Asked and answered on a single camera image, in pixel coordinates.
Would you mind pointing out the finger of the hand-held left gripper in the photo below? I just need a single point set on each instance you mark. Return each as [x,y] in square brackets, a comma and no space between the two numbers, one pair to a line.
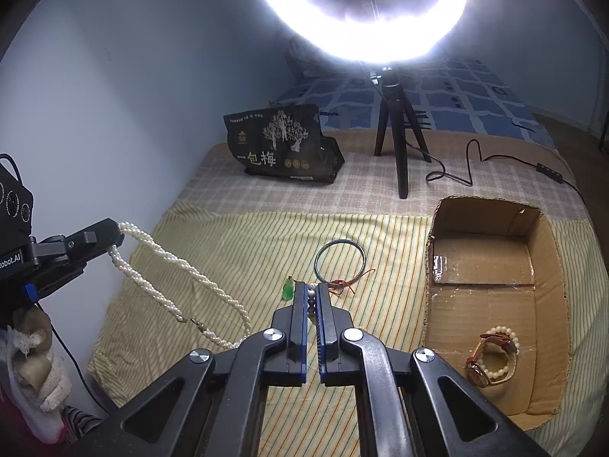
[93,238]
[57,276]

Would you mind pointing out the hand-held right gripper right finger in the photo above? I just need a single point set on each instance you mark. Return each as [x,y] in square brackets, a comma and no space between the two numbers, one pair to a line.
[323,323]

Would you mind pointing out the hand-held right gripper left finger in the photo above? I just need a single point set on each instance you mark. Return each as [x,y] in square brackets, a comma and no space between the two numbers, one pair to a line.
[300,323]

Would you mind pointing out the cardboard box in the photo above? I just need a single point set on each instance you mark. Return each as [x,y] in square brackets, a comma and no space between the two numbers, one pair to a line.
[480,266]

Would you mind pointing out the person's left hand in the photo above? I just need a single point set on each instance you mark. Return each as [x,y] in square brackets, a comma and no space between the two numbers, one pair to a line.
[35,366]

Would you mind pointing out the dark green bangle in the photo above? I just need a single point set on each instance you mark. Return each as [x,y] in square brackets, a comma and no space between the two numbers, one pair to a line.
[316,263]

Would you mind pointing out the yellow striped cloth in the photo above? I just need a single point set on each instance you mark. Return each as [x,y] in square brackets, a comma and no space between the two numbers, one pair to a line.
[228,247]

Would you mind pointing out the beige checkered bedsheet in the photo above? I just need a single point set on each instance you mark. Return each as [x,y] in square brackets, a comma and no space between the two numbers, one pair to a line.
[304,195]

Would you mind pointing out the black snack bag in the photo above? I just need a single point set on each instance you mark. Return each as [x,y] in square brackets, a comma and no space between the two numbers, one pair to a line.
[271,138]

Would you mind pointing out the black tripod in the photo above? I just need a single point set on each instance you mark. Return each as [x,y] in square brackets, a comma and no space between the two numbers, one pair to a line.
[402,152]

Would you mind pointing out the blue patterned blanket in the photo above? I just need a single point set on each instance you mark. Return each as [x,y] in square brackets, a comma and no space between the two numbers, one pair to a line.
[476,104]

